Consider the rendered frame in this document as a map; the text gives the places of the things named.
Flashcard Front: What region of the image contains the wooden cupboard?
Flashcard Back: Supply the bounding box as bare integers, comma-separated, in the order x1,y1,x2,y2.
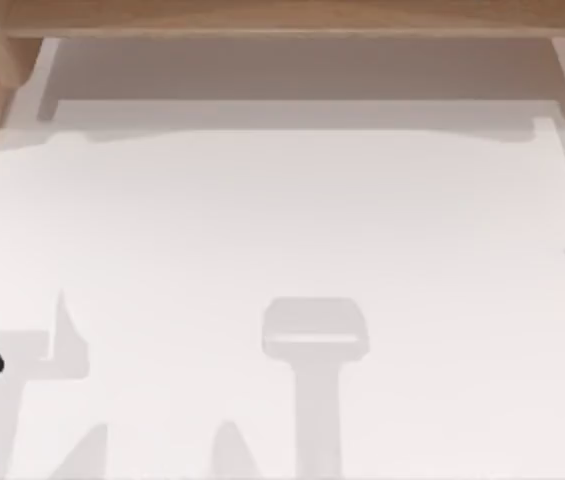
0,0,565,153

